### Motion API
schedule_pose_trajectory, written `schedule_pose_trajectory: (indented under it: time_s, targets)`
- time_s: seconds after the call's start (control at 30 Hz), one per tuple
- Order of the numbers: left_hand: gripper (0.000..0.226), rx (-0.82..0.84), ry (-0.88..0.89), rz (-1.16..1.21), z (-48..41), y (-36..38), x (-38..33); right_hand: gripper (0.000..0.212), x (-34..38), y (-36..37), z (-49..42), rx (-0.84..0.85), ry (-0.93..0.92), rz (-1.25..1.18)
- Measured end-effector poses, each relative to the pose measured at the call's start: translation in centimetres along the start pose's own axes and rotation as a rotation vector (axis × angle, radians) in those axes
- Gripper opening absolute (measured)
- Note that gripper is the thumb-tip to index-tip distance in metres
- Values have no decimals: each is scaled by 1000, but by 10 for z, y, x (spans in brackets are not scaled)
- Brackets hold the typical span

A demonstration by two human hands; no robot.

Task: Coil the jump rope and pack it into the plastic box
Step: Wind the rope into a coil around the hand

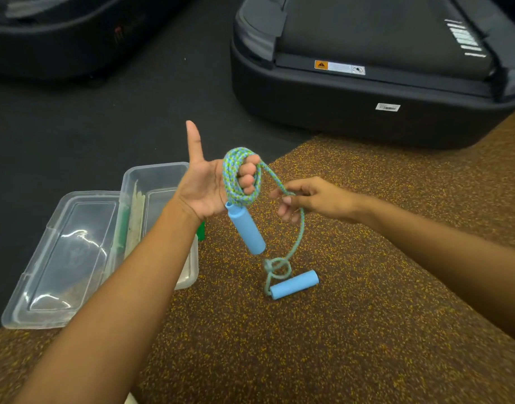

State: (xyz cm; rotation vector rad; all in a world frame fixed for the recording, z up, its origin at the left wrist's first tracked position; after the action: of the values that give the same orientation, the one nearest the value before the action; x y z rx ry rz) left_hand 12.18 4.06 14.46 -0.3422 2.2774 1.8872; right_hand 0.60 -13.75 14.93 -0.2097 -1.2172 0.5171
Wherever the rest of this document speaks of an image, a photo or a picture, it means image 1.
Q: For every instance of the person's right hand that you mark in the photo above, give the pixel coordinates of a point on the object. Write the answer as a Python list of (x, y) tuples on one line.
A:
[(324, 199)]

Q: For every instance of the person's left hand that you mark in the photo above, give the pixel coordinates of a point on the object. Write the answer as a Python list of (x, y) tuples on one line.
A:
[(202, 189)]

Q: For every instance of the clear plastic box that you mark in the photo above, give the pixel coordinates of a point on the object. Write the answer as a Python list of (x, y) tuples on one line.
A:
[(156, 176)]

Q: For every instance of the clear plastic lid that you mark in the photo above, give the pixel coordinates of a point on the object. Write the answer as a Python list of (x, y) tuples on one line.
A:
[(64, 265)]

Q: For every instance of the person's left forearm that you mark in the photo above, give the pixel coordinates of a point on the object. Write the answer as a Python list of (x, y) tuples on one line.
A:
[(110, 315)]

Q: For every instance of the person's right forearm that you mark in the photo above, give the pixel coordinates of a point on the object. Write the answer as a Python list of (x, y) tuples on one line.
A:
[(451, 260)]

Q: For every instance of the beige paper strip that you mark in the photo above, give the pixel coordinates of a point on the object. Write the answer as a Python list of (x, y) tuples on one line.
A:
[(134, 222)]

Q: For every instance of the black treadmill with warning sticker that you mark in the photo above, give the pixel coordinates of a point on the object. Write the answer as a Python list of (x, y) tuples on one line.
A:
[(324, 113)]

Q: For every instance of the black treadmill with red mark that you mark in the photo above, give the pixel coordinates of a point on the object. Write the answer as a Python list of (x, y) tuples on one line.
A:
[(51, 50)]

